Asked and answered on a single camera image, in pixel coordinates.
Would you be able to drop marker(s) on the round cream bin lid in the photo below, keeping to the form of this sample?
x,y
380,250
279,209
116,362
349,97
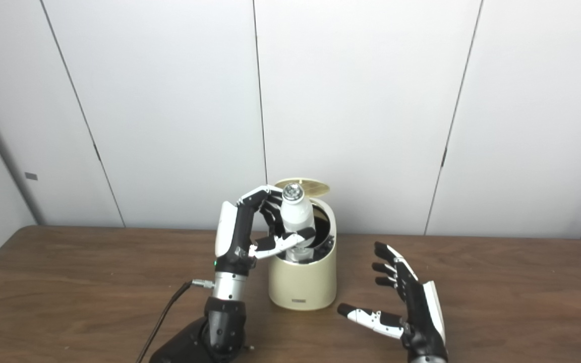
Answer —
x,y
315,187

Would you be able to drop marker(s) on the cream-colored bin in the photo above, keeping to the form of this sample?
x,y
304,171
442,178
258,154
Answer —
x,y
300,282

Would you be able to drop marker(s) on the small white plastic bottle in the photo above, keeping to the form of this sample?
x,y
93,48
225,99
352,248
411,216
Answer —
x,y
296,214

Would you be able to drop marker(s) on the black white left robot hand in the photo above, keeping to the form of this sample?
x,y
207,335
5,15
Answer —
x,y
235,237

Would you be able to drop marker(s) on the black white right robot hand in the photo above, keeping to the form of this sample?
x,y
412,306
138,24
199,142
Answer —
x,y
421,317

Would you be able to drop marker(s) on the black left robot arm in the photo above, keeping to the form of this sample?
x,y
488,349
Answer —
x,y
225,317

